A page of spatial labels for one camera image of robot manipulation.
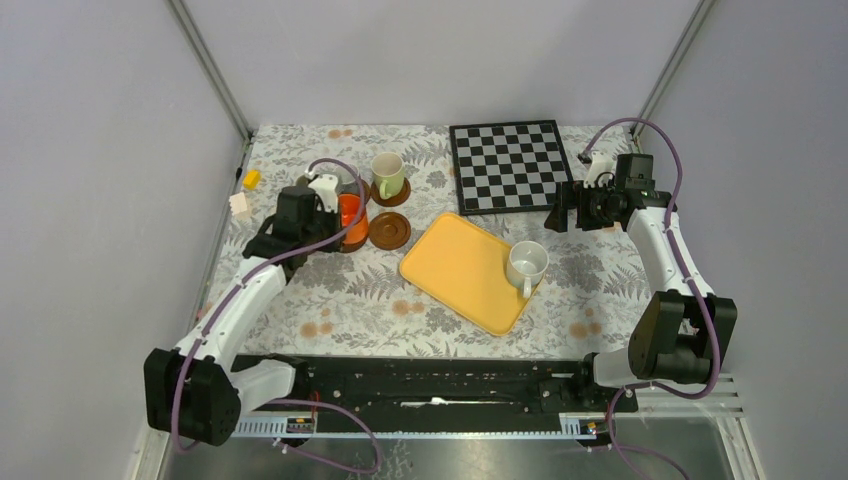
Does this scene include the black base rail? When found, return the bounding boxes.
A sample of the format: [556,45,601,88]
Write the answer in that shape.
[231,354,640,435]

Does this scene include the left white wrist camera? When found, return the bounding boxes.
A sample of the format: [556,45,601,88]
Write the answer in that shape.
[307,174,339,214]

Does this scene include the green mug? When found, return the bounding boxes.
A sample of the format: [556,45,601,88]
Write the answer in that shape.
[371,152,405,200]

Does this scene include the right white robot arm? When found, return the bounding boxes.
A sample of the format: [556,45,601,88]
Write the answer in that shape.
[544,152,738,412]

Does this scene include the brown wooden coaster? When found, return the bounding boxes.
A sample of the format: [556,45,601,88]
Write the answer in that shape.
[360,179,371,205]
[339,238,368,254]
[370,179,411,207]
[368,212,411,251]

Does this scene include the orange enamel mug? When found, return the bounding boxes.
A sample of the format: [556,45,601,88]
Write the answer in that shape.
[339,193,369,243]

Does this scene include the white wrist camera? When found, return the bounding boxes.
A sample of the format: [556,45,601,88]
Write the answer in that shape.
[307,174,339,214]
[578,151,616,188]

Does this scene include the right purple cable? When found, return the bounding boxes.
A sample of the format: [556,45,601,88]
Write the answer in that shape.
[577,118,722,480]

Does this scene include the white mug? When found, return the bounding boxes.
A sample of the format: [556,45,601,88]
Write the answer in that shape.
[506,241,549,299]

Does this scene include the purple cable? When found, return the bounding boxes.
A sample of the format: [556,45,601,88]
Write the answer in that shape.
[170,158,386,476]
[577,118,722,480]

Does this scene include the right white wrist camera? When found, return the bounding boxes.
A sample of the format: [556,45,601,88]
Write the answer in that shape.
[578,151,616,188]

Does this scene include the yellow plastic tray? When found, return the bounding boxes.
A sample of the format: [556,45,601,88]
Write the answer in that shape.
[399,213,542,336]

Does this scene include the cream white block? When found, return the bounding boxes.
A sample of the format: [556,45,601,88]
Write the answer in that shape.
[228,192,252,218]

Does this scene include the floral tablecloth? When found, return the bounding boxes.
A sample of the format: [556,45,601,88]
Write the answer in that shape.
[208,125,651,359]

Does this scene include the yellow block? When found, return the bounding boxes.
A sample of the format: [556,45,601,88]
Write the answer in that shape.
[242,170,261,191]

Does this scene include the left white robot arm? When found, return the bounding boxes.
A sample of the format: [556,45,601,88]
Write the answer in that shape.
[143,178,344,446]

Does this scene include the blue grey mug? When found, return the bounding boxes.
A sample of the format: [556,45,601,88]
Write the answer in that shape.
[335,164,361,195]

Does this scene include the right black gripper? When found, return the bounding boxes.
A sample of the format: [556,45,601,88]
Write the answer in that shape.
[544,181,619,234]

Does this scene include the black white chessboard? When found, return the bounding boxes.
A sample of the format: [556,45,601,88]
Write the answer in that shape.
[449,120,573,216]

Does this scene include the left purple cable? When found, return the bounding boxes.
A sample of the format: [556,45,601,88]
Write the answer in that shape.
[170,158,386,476]

